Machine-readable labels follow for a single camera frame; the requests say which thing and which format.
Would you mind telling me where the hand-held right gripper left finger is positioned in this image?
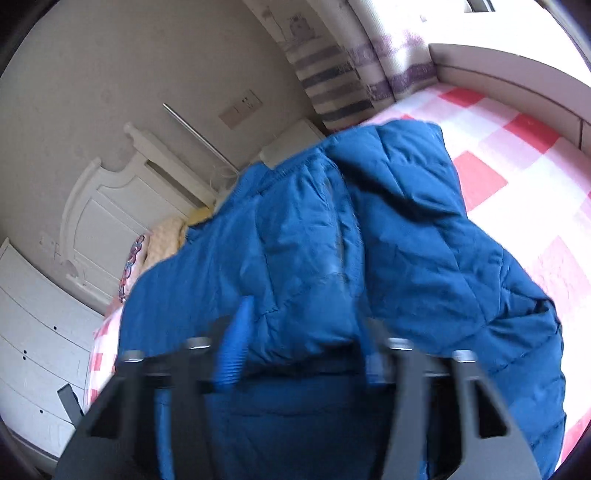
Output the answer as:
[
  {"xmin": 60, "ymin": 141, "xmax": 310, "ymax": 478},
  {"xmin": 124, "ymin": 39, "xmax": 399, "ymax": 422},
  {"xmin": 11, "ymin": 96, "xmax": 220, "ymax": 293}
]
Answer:
[{"xmin": 55, "ymin": 295, "xmax": 257, "ymax": 480}]

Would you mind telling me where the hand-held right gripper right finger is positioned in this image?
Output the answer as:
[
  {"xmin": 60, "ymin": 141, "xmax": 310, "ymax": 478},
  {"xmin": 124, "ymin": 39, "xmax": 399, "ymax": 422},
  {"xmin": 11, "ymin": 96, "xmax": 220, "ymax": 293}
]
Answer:
[{"xmin": 364, "ymin": 318, "xmax": 543, "ymax": 480}]

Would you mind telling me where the blue quilted blanket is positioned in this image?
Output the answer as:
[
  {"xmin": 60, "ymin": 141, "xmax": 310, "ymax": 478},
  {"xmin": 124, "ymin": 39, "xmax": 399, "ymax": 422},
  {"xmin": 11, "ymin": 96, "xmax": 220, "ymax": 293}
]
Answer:
[{"xmin": 117, "ymin": 119, "xmax": 568, "ymax": 480}]

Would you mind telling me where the yellow patterned pillow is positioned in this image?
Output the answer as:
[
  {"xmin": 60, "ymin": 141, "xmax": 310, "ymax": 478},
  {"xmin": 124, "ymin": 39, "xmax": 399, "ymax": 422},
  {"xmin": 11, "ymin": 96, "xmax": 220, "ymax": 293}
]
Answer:
[{"xmin": 139, "ymin": 206, "xmax": 216, "ymax": 278}]

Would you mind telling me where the colourful patterned pillow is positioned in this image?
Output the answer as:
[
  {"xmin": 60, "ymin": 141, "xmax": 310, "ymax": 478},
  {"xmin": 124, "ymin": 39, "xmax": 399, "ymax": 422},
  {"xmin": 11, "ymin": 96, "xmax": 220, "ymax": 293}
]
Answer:
[{"xmin": 117, "ymin": 234, "xmax": 147, "ymax": 304}]

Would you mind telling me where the dark flat object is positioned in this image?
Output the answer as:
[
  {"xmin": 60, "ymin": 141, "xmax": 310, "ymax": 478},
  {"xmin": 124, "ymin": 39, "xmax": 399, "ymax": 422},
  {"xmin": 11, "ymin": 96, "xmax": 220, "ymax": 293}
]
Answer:
[{"xmin": 57, "ymin": 383, "xmax": 85, "ymax": 426}]

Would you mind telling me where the white bed headboard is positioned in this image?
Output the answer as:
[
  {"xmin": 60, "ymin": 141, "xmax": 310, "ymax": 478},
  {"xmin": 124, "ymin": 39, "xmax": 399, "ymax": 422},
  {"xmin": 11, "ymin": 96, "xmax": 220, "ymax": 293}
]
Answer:
[{"xmin": 60, "ymin": 122, "xmax": 218, "ymax": 315}]

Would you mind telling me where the white wardrobe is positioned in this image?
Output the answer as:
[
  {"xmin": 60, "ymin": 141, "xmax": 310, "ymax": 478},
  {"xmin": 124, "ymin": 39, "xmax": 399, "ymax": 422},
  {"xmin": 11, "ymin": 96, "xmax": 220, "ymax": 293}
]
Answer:
[{"xmin": 0, "ymin": 237, "xmax": 105, "ymax": 467}]

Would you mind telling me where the thin metal rod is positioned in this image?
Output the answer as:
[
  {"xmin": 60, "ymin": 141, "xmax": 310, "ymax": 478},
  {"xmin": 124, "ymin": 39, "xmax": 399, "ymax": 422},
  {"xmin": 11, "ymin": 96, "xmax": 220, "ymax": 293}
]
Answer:
[{"xmin": 163, "ymin": 103, "xmax": 239, "ymax": 174}]

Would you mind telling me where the white nightstand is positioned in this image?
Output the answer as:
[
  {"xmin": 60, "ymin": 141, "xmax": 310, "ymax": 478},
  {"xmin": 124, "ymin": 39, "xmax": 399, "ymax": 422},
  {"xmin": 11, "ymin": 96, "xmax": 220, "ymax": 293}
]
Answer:
[{"xmin": 259, "ymin": 119, "xmax": 327, "ymax": 169}]

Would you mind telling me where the red white checkered bedsheet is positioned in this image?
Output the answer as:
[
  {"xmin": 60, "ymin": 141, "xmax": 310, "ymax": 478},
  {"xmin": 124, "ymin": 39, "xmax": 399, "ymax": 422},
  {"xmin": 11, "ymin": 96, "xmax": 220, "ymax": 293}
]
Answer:
[{"xmin": 85, "ymin": 85, "xmax": 591, "ymax": 467}]

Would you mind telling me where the patterned striped curtain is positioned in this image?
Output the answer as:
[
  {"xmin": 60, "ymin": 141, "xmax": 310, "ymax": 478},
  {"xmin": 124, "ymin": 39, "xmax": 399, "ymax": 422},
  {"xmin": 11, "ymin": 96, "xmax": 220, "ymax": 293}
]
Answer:
[{"xmin": 240, "ymin": 0, "xmax": 439, "ymax": 133}]

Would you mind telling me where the white window ledge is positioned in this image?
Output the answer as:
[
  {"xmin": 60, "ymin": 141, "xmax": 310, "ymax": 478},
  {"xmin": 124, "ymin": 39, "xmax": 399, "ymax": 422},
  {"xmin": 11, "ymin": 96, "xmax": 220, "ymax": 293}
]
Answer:
[{"xmin": 429, "ymin": 43, "xmax": 591, "ymax": 155}]

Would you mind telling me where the wall switch plate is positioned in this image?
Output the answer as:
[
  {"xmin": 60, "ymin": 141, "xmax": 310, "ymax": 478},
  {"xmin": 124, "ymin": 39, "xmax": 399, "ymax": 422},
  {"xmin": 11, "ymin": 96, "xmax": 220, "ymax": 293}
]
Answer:
[{"xmin": 219, "ymin": 90, "xmax": 263, "ymax": 129}]

